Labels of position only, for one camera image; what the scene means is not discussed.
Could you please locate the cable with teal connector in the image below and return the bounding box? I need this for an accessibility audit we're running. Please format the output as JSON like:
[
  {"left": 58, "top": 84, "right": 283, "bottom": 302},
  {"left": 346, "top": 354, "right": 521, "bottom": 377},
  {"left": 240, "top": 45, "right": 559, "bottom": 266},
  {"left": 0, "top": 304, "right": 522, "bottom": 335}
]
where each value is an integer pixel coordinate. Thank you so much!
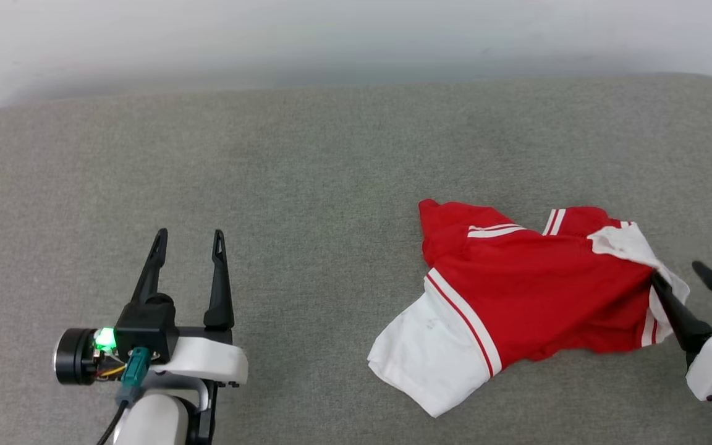
[{"left": 96, "top": 346, "right": 151, "bottom": 445}]

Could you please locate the red and white t-shirt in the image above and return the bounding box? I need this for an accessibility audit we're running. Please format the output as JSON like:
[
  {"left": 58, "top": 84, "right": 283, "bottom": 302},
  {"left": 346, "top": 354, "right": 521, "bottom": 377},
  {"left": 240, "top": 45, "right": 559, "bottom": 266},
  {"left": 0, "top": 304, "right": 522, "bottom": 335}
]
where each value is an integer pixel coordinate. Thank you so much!
[{"left": 367, "top": 198, "right": 692, "bottom": 418}]

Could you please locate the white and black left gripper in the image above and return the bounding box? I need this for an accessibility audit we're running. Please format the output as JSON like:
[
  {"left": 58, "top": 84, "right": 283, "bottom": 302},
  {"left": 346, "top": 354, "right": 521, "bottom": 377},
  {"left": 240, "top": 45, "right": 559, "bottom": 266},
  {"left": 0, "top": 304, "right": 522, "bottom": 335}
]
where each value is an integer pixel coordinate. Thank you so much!
[{"left": 53, "top": 228, "right": 250, "bottom": 387}]

